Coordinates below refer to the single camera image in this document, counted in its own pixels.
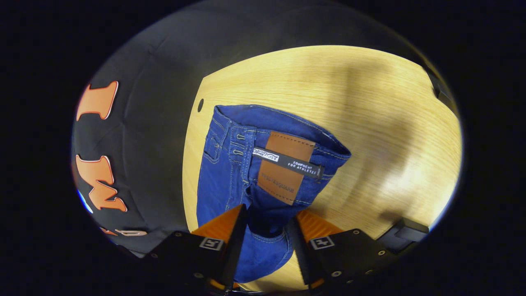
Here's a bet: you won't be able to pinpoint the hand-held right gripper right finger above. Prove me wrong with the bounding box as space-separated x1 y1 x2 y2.
286 210 398 290

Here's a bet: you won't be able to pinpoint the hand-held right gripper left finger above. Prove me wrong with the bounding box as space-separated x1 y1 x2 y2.
144 203 248 293

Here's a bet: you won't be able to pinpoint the blue denim jeans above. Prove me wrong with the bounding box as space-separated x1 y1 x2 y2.
196 104 352 284

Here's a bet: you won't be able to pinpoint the black box-shaped object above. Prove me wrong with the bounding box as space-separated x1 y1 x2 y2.
378 218 430 252

